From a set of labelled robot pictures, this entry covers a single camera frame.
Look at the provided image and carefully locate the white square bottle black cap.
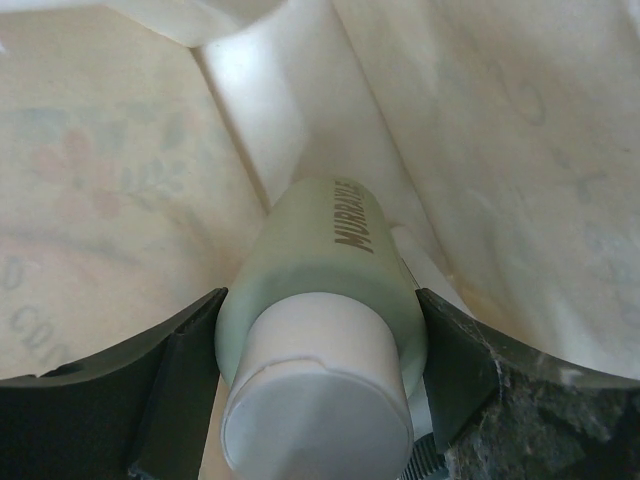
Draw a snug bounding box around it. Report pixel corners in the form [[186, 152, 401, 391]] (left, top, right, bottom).
[[391, 225, 433, 439]]

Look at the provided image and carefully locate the green cylindrical bottle beige cap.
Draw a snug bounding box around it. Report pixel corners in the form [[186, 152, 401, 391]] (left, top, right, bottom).
[[215, 177, 427, 479]]

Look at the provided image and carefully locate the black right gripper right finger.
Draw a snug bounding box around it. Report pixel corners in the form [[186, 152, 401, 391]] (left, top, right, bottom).
[[415, 289, 639, 479]]

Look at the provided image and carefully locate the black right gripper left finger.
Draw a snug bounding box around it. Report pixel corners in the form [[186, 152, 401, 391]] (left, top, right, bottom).
[[1, 288, 228, 479]]

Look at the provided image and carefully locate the beige canvas tote bag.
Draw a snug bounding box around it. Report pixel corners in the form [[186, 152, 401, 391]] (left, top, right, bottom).
[[1, 1, 639, 378]]

